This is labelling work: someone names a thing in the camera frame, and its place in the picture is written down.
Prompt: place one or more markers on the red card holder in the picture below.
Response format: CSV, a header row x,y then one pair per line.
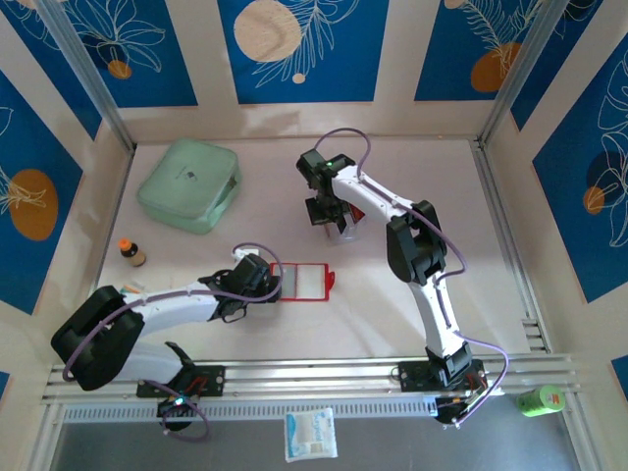
x,y
309,279

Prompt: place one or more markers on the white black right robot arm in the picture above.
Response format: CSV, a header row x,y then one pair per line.
x,y
360,198

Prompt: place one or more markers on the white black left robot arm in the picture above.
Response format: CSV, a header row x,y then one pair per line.
x,y
181,309

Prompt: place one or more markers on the small green orange packet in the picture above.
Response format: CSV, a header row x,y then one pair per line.
x,y
135,288

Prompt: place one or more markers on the mint green zip pouch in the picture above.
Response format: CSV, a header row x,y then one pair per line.
x,y
186,181

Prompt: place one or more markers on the small bottle orange cap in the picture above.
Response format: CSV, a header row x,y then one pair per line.
x,y
133,254

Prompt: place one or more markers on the white blue tissue pack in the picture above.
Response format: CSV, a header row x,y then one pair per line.
x,y
311,434

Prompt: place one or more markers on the green tape roll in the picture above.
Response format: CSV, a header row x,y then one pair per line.
x,y
537,402

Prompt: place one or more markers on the long aluminium base rail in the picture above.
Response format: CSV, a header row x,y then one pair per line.
x,y
314,375

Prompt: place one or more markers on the aluminium side rail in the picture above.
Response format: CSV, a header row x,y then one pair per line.
x,y
505,221

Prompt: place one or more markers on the aluminium corner post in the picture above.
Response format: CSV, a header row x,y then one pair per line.
x,y
89,73
521,73

